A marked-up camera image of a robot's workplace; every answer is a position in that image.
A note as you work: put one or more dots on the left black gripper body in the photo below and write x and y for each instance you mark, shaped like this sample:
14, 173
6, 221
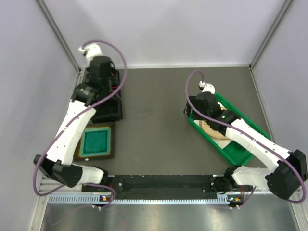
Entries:
108, 85

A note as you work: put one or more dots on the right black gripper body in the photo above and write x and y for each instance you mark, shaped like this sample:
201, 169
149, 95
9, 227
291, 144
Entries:
195, 111

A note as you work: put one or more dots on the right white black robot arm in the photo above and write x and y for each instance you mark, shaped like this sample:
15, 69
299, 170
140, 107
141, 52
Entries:
284, 171

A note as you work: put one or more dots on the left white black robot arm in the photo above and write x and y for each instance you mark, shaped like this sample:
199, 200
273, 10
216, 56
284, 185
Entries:
57, 161

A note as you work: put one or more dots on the beige painted ceramic plate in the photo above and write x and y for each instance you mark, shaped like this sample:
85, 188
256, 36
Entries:
209, 131

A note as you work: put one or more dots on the black compartment organizer bin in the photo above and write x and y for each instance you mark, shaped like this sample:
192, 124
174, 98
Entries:
110, 110

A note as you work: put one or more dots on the white square board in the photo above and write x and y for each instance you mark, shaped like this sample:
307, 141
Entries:
221, 143

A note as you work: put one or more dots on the green plastic tray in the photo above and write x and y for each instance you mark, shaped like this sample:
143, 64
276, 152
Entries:
233, 153

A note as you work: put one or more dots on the teal sponge on black tray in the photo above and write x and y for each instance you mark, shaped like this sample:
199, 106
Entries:
97, 142

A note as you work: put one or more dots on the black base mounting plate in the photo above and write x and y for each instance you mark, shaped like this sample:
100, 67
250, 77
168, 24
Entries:
209, 183

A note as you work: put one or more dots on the grey slotted cable duct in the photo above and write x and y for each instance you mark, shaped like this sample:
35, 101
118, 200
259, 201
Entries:
102, 199

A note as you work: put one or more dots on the aluminium front frame rail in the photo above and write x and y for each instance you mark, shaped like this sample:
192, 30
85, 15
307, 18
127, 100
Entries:
47, 185

